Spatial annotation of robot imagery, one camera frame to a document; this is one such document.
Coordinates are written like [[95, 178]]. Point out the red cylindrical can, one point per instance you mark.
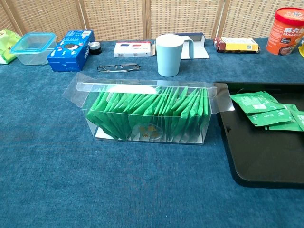
[[282, 33]]

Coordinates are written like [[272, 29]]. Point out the blue table cloth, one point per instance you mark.
[[118, 185]]

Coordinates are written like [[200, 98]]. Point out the white box with red-blue glasses print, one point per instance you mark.
[[133, 48]]

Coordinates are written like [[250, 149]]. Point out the clear container with blue rim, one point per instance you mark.
[[33, 47]]

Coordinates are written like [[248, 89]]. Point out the black plastic tray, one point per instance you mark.
[[261, 154]]

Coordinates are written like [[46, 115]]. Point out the dark-framed eyeglasses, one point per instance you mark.
[[118, 67]]

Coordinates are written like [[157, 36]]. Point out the open dark blue flat box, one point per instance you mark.
[[197, 51]]

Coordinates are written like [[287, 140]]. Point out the woven bamboo folding screen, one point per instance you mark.
[[118, 16]]

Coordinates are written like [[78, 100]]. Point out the yellow snack bag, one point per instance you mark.
[[302, 47]]

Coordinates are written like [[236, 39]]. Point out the light green tissue pack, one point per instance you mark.
[[7, 45]]

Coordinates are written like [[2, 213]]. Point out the small black jar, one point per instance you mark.
[[95, 48]]

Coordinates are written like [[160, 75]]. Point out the orange snack package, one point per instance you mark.
[[237, 45]]

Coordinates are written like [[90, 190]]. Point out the blue Oreo cookie box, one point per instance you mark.
[[69, 51]]

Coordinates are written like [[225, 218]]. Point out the clear box of green packets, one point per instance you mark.
[[145, 78]]

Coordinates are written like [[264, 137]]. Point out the light blue mug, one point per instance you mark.
[[168, 57]]

